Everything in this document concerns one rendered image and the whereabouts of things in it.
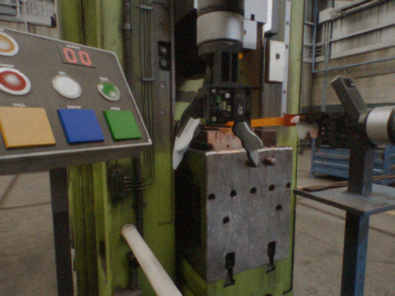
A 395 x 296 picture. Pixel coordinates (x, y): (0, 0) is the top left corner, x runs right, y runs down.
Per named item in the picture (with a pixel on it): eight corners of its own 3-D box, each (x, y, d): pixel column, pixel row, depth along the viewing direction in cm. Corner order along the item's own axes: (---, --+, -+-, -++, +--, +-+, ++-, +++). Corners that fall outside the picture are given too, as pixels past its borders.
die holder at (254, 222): (289, 257, 109) (294, 147, 103) (206, 283, 91) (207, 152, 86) (216, 213, 158) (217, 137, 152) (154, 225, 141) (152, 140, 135)
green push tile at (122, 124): (142, 137, 65) (131, 110, 66) (115, 138, 59) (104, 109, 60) (138, 140, 66) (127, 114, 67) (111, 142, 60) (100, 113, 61)
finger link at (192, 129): (163, 164, 40) (198, 115, 41) (160, 158, 46) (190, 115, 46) (179, 175, 41) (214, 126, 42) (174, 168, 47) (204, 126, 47)
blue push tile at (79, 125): (105, 139, 57) (93, 109, 59) (70, 141, 51) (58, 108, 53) (101, 143, 58) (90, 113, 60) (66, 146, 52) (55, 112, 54)
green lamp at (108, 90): (120, 99, 65) (120, 81, 64) (100, 98, 63) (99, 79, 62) (118, 100, 68) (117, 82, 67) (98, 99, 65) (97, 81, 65)
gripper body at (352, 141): (311, 147, 65) (361, 151, 54) (312, 111, 64) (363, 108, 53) (332, 145, 68) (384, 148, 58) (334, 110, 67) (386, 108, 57)
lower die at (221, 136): (253, 147, 102) (253, 124, 101) (207, 150, 93) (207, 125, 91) (201, 140, 139) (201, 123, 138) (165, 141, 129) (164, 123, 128)
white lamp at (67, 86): (80, 97, 57) (79, 75, 56) (55, 95, 55) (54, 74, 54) (79, 97, 60) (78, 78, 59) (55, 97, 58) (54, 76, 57)
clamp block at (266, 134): (278, 145, 107) (278, 129, 106) (260, 147, 103) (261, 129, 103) (258, 143, 118) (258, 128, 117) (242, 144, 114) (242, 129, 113)
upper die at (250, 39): (256, 49, 97) (257, 21, 96) (207, 42, 88) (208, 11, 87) (201, 68, 134) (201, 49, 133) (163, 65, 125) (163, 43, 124)
